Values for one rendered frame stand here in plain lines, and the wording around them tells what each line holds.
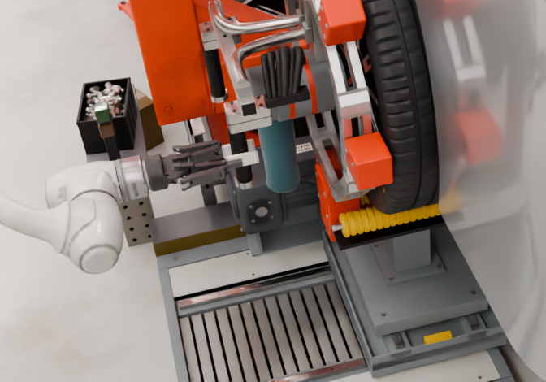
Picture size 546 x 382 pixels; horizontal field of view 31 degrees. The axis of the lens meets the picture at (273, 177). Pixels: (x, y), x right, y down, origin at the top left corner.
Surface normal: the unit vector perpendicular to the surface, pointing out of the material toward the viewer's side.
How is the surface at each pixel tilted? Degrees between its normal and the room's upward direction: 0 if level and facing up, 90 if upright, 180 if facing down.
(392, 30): 44
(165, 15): 90
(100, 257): 94
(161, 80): 90
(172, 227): 0
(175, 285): 0
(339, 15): 35
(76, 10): 0
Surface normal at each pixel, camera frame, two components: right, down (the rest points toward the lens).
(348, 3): 0.02, -0.28
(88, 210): 0.22, -0.79
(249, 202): 0.21, 0.60
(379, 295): -0.12, -0.77
